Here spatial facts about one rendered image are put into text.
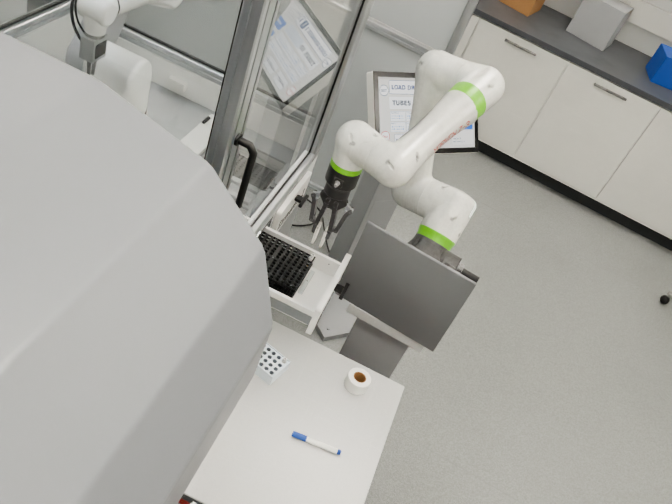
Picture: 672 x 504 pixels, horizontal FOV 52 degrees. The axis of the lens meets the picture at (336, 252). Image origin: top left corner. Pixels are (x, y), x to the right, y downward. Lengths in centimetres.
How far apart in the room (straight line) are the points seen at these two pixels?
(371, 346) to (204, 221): 155
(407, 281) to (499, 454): 127
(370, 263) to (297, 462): 66
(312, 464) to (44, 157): 122
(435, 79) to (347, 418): 102
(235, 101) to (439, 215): 105
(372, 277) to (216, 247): 129
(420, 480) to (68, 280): 232
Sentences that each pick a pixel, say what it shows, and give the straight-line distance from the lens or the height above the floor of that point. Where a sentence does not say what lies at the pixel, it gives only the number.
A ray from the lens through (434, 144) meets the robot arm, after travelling 189.
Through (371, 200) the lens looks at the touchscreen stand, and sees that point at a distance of 297.
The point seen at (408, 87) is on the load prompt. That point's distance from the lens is 272.
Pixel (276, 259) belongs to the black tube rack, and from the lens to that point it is 210.
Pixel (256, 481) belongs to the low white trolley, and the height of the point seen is 76.
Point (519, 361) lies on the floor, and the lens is 362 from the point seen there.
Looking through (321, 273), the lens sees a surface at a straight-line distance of 221.
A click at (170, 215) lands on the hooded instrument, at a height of 173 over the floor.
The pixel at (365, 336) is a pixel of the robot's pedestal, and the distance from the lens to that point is 239.
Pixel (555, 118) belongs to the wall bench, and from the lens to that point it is 481.
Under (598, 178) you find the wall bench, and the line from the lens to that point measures 495.
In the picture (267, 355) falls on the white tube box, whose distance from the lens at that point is 199.
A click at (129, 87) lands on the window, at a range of 145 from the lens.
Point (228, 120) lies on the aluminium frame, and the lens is 134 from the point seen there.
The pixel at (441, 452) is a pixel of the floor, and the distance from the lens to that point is 306.
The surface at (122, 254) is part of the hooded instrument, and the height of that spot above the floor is 173.
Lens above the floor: 231
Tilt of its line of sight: 40 degrees down
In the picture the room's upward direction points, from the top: 24 degrees clockwise
